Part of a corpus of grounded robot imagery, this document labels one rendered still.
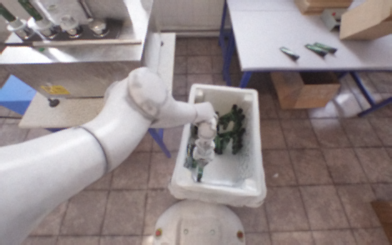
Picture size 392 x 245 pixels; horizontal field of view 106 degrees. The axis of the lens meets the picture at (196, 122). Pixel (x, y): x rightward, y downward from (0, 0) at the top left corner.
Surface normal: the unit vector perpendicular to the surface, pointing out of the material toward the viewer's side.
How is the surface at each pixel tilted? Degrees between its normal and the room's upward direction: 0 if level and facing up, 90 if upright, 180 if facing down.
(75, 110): 0
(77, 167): 67
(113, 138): 55
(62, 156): 48
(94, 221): 0
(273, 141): 0
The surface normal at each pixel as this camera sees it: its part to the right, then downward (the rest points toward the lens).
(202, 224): 0.00, -0.44
